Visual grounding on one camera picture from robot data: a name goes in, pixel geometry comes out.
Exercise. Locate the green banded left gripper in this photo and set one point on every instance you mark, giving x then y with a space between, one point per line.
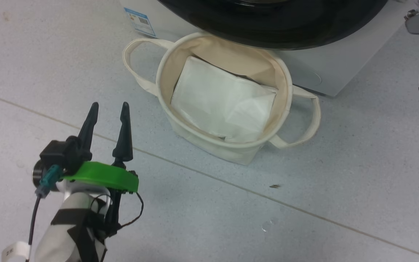
100 174

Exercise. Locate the black glass washing machine door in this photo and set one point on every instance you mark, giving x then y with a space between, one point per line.
267 22

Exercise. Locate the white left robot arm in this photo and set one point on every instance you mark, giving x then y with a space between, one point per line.
60 233

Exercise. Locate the white front-load washing machine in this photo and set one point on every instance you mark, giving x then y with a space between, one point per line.
340 69

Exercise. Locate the cream fabric laundry basket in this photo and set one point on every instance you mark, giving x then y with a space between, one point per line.
209 149

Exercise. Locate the white folded basket liner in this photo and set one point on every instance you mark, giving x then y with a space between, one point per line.
216 98

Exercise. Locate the blue energy label sticker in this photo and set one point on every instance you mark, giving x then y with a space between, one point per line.
140 22

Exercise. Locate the round filter cover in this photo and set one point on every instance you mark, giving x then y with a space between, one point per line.
309 77

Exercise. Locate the small brown floor debris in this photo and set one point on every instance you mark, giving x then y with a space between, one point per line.
275 186

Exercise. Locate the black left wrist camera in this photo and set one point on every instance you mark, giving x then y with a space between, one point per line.
58 153

